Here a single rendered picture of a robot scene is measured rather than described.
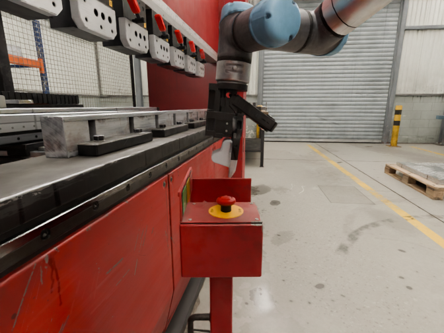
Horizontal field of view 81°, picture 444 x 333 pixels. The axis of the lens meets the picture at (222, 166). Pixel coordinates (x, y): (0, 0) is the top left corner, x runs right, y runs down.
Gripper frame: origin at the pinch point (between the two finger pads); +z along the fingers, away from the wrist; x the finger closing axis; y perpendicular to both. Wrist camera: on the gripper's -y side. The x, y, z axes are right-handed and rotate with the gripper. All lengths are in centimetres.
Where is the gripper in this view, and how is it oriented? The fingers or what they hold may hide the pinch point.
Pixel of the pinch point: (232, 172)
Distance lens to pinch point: 62.2
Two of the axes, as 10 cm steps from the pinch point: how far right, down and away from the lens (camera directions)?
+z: -0.9, 9.7, 2.2
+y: -10.0, -0.8, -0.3
